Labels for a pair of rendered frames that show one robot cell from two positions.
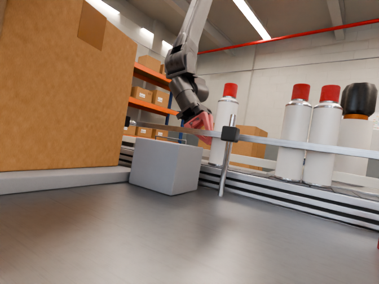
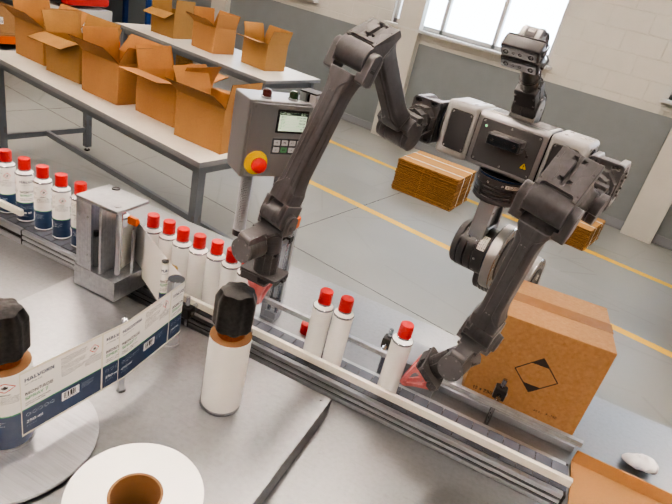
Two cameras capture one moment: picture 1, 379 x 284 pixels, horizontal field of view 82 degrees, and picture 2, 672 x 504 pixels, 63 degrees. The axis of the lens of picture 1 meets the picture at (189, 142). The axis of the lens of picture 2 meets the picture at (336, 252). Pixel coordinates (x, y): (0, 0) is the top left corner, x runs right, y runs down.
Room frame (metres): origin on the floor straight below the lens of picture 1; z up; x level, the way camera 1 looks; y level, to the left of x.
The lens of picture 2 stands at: (1.59, -0.46, 1.77)
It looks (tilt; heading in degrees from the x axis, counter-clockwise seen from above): 26 degrees down; 170
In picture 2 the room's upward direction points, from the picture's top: 14 degrees clockwise
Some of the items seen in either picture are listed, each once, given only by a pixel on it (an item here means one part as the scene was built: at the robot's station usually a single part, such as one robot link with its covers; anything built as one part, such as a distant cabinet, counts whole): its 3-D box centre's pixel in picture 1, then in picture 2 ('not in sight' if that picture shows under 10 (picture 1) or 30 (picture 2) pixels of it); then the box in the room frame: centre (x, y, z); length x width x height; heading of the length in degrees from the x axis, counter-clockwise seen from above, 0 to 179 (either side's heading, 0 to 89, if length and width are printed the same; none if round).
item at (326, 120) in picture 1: (323, 136); (319, 324); (0.44, -0.27, 0.98); 0.05 x 0.05 x 0.20
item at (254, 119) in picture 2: not in sight; (270, 134); (0.24, -0.47, 1.38); 0.17 x 0.10 x 0.19; 117
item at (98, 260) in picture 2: not in sight; (113, 242); (0.24, -0.83, 1.01); 0.14 x 0.13 x 0.26; 62
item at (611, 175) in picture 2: not in sight; (594, 185); (0.38, 0.32, 1.45); 0.09 x 0.08 x 0.12; 50
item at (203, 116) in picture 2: not in sight; (216, 107); (-1.51, -0.78, 0.97); 0.51 x 0.42 x 0.37; 145
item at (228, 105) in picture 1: (224, 125); (396, 358); (0.54, -0.08, 0.98); 0.05 x 0.05 x 0.20
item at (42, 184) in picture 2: not in sight; (43, 197); (-0.01, -1.10, 0.98); 0.05 x 0.05 x 0.20
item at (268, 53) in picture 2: not in sight; (262, 47); (-4.06, -0.68, 0.97); 0.44 x 0.42 x 0.37; 137
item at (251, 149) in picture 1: (229, 161); not in sight; (4.35, -0.86, 0.70); 1.20 x 0.83 x 1.39; 56
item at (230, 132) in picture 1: (229, 155); (381, 358); (0.46, -0.09, 0.91); 0.07 x 0.03 x 0.17; 152
